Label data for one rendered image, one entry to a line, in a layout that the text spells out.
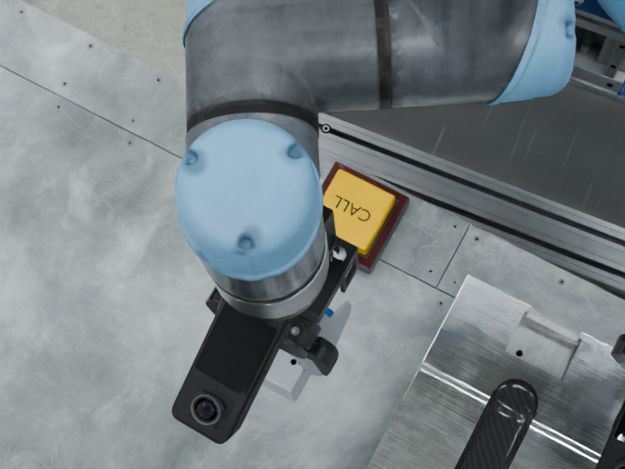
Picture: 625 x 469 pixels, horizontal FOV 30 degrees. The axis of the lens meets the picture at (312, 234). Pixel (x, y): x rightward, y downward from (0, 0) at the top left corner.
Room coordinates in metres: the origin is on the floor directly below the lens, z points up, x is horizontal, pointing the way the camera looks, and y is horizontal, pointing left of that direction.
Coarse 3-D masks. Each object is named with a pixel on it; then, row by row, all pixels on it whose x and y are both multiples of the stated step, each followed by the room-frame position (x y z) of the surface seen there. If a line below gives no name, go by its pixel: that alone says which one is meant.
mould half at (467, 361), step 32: (480, 288) 0.22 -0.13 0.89; (448, 320) 0.20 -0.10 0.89; (480, 320) 0.20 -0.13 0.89; (512, 320) 0.19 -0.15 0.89; (448, 352) 0.18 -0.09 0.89; (480, 352) 0.17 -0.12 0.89; (608, 352) 0.15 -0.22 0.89; (416, 384) 0.15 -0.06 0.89; (448, 384) 0.15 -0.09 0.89; (480, 384) 0.14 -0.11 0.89; (544, 384) 0.13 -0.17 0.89; (576, 384) 0.13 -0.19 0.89; (608, 384) 0.12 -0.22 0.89; (416, 416) 0.13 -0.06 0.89; (448, 416) 0.12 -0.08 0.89; (480, 416) 0.12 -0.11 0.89; (544, 416) 0.11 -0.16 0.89; (576, 416) 0.10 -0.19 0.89; (608, 416) 0.10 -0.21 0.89; (384, 448) 0.11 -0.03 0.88; (416, 448) 0.10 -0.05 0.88; (448, 448) 0.10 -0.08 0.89; (544, 448) 0.08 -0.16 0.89; (576, 448) 0.08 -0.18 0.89
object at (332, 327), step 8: (344, 304) 0.21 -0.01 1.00; (336, 312) 0.20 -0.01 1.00; (344, 312) 0.20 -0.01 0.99; (328, 320) 0.19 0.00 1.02; (336, 320) 0.19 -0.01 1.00; (344, 320) 0.20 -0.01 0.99; (328, 328) 0.19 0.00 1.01; (336, 328) 0.19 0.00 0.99; (320, 336) 0.18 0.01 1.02; (328, 336) 0.18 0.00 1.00; (336, 336) 0.19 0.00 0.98; (336, 344) 0.18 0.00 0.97; (304, 360) 0.17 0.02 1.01; (304, 368) 0.17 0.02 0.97; (312, 368) 0.16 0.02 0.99
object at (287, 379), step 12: (336, 252) 0.27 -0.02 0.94; (276, 360) 0.18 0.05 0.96; (288, 360) 0.18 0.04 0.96; (276, 372) 0.17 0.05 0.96; (288, 372) 0.17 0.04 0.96; (300, 372) 0.17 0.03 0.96; (264, 384) 0.17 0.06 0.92; (276, 384) 0.16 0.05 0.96; (288, 384) 0.16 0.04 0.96; (300, 384) 0.16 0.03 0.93; (288, 396) 0.16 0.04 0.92
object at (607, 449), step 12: (624, 408) 0.08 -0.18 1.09; (624, 420) 0.08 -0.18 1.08; (612, 432) 0.07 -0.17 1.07; (624, 432) 0.07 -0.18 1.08; (612, 444) 0.06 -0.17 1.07; (624, 444) 0.06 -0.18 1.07; (600, 456) 0.06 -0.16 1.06; (612, 456) 0.06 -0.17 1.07; (624, 456) 0.05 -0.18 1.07; (600, 468) 0.05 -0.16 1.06; (612, 468) 0.05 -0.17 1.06; (624, 468) 0.05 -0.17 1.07
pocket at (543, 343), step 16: (528, 320) 0.19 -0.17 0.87; (544, 320) 0.19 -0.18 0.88; (512, 336) 0.18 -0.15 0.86; (528, 336) 0.18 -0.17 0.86; (544, 336) 0.18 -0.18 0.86; (560, 336) 0.18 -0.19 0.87; (576, 336) 0.17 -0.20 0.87; (512, 352) 0.17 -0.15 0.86; (528, 352) 0.17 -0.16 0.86; (544, 352) 0.17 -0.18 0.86; (560, 352) 0.16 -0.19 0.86; (576, 352) 0.16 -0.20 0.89; (544, 368) 0.15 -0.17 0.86; (560, 368) 0.15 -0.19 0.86
